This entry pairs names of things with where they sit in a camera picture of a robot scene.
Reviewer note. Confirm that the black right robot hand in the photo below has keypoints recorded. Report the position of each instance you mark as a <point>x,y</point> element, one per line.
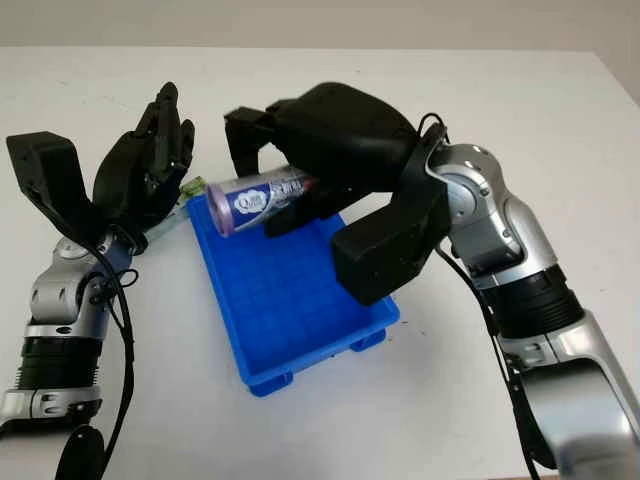
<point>345,135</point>

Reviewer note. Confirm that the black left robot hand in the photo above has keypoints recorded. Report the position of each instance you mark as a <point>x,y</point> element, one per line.
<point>125,175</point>

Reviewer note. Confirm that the green tissue packet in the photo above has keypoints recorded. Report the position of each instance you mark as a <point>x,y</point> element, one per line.
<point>193,188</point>

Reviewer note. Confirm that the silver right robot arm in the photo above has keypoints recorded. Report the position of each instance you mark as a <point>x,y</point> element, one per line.
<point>540,300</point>

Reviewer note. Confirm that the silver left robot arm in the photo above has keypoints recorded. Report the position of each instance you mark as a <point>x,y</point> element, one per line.
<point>60,310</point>

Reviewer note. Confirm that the blue plastic tray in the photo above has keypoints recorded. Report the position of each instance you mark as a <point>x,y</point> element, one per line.
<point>285,310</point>

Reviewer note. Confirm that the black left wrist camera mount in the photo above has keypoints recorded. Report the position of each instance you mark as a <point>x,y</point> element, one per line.
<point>42,175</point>

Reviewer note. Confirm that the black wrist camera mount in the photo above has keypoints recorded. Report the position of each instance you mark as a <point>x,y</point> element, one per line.
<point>390,250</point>
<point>42,175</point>

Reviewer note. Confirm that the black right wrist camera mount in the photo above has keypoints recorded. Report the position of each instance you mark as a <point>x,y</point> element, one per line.
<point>390,250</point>

